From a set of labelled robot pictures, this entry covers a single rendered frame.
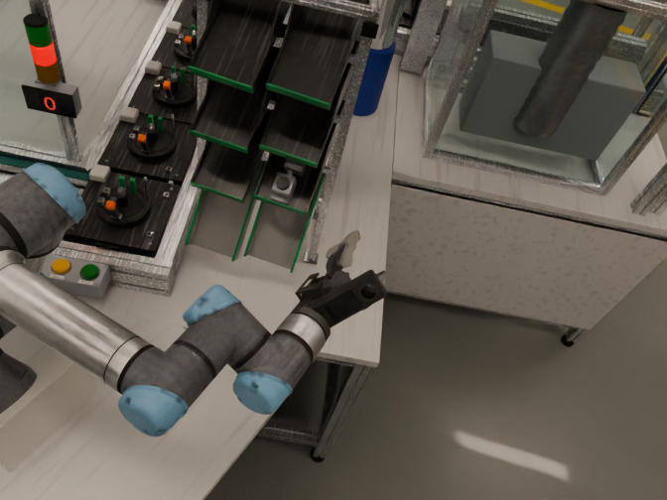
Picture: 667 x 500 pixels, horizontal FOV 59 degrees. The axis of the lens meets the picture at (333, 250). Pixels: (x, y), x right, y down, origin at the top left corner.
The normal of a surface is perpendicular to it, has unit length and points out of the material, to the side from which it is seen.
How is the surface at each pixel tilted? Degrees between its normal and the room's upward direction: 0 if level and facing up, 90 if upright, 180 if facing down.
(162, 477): 0
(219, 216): 45
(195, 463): 0
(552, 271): 90
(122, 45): 0
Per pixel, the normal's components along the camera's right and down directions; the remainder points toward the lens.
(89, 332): 0.01, -0.51
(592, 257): -0.11, 0.78
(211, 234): -0.07, 0.09
